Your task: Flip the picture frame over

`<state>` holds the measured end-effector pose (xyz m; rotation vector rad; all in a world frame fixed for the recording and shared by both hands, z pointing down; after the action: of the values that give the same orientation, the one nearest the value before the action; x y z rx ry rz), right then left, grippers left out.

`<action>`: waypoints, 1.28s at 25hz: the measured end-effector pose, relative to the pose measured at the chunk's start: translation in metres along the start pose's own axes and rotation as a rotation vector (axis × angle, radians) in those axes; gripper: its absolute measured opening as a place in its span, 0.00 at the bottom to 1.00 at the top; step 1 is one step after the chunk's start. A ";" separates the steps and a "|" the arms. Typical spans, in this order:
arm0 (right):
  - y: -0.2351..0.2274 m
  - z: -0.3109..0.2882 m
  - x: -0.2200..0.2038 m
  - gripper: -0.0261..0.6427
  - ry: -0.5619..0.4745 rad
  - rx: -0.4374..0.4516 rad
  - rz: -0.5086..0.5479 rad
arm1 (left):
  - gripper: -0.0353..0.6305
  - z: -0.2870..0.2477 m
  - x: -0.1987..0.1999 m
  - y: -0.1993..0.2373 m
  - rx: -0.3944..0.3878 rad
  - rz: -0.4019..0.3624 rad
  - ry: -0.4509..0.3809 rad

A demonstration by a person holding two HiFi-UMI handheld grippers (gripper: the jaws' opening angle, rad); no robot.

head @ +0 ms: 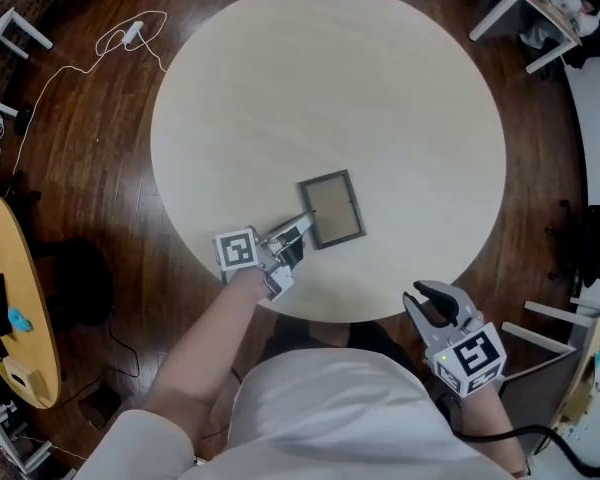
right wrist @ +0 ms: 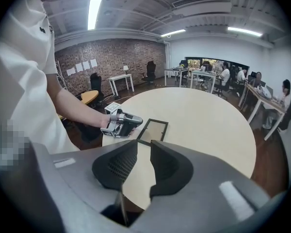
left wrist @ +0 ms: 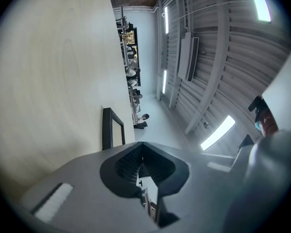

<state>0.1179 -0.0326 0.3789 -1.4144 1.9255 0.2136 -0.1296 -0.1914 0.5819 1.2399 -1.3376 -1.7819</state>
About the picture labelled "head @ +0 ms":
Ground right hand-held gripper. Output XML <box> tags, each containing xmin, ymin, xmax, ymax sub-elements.
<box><xmin>403</xmin><ymin>280</ymin><xmax>508</xmax><ymax>398</ymax></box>

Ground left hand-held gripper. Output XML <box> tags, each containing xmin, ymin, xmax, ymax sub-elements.
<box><xmin>213</xmin><ymin>210</ymin><xmax>317</xmax><ymax>303</ymax></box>

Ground black picture frame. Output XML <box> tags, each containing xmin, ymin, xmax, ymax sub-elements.
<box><xmin>297</xmin><ymin>169</ymin><xmax>368</xmax><ymax>251</ymax></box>

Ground person's left forearm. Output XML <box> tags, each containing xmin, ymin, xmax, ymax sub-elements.
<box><xmin>144</xmin><ymin>267</ymin><xmax>274</xmax><ymax>434</ymax></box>

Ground person's right forearm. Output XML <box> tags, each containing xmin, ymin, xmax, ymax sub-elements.
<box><xmin>454</xmin><ymin>385</ymin><xmax>529</xmax><ymax>477</ymax></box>

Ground person's black trousers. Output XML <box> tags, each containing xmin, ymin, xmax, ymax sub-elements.
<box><xmin>262</xmin><ymin>317</ymin><xmax>421</xmax><ymax>379</ymax></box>

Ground person's white shirt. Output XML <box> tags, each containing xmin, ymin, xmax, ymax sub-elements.
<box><xmin>74</xmin><ymin>347</ymin><xmax>531</xmax><ymax>480</ymax></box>

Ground black office chair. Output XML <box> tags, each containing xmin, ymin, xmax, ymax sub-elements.
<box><xmin>546</xmin><ymin>200</ymin><xmax>600</xmax><ymax>295</ymax></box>

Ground black round table base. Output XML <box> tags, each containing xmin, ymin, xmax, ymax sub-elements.
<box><xmin>32</xmin><ymin>237</ymin><xmax>115</xmax><ymax>327</ymax></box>

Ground dark brown waste basket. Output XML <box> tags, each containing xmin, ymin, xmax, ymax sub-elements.
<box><xmin>78</xmin><ymin>385</ymin><xmax>122</xmax><ymax>430</ymax></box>

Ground white power strip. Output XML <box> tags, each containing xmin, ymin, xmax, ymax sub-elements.
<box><xmin>121</xmin><ymin>20</ymin><xmax>146</xmax><ymax>46</ymax></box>

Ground round yellow wooden table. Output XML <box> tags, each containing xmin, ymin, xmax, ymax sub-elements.
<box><xmin>0</xmin><ymin>193</ymin><xmax>62</xmax><ymax>410</ymax></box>

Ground small blue item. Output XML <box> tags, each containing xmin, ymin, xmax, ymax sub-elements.
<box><xmin>7</xmin><ymin>307</ymin><xmax>34</xmax><ymax>333</ymax></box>

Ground small cardboard box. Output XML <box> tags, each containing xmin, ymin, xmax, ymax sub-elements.
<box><xmin>2</xmin><ymin>357</ymin><xmax>49</xmax><ymax>400</ymax></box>

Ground white metal rack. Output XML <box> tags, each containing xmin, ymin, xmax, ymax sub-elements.
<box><xmin>0</xmin><ymin>401</ymin><xmax>54</xmax><ymax>475</ymax></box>

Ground small white desk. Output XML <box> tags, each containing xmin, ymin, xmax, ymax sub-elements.
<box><xmin>0</xmin><ymin>0</ymin><xmax>54</xmax><ymax>120</ymax></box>

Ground thick black gripper cable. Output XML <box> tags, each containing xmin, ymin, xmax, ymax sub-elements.
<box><xmin>437</xmin><ymin>392</ymin><xmax>600</xmax><ymax>479</ymax></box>

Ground thin black floor cable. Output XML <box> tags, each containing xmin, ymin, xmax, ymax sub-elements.
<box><xmin>43</xmin><ymin>312</ymin><xmax>141</xmax><ymax>410</ymax></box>

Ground long white floor cable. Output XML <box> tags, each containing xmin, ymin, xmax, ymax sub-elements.
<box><xmin>0</xmin><ymin>10</ymin><xmax>169</xmax><ymax>179</ymax></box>

